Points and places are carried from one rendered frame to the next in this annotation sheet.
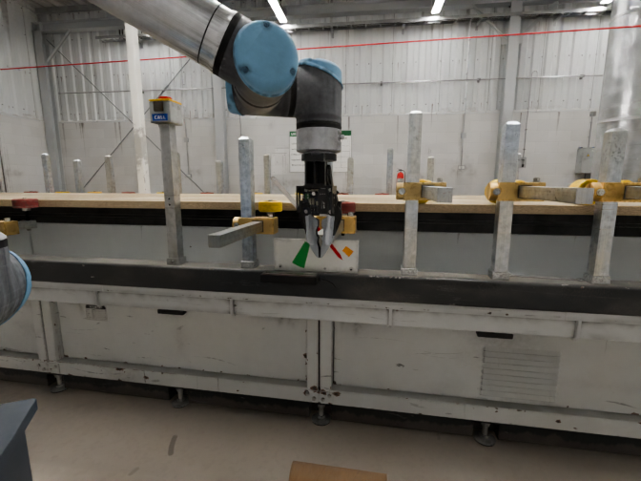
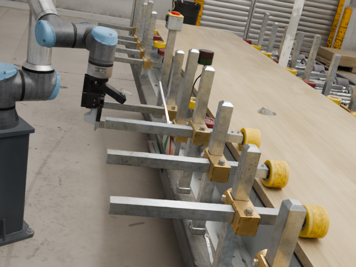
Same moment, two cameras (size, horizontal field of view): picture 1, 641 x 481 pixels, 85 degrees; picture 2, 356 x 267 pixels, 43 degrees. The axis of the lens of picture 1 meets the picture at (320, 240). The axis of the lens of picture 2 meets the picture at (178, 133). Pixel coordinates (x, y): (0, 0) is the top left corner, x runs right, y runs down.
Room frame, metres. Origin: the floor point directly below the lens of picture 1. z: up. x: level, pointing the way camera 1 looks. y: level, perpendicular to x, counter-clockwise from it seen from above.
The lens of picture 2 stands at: (0.37, -1.59, 1.48)
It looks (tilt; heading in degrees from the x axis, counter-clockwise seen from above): 21 degrees down; 66
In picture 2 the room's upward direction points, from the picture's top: 11 degrees clockwise
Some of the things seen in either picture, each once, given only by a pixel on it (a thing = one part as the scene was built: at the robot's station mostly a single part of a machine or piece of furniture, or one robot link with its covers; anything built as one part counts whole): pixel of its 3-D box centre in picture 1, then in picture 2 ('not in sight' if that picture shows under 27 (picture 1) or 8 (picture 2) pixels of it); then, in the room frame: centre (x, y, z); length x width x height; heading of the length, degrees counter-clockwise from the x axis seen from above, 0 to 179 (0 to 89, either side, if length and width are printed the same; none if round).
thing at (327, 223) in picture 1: (325, 237); (91, 119); (0.71, -0.01, 0.86); 0.06 x 0.03 x 0.09; 170
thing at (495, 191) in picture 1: (514, 191); (214, 163); (0.97, -0.53, 0.95); 0.14 x 0.06 x 0.05; 80
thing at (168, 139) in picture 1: (171, 196); (165, 74); (1.15, 0.49, 0.93); 0.05 x 0.05 x 0.45; 80
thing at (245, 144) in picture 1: (248, 215); (170, 102); (1.11, 0.23, 0.87); 0.04 x 0.04 x 0.48; 80
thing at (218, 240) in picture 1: (249, 229); (149, 109); (1.01, 0.21, 0.84); 0.44 x 0.03 x 0.04; 170
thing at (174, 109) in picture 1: (166, 114); (174, 22); (1.15, 0.48, 1.18); 0.07 x 0.07 x 0.08; 80
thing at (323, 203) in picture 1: (318, 184); (94, 91); (0.71, 0.00, 0.97); 0.09 x 0.08 x 0.12; 170
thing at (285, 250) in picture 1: (315, 255); (167, 145); (1.04, 0.02, 0.75); 0.26 x 0.01 x 0.10; 80
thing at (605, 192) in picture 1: (617, 192); (239, 210); (0.93, -0.78, 0.95); 0.14 x 0.06 x 0.05; 80
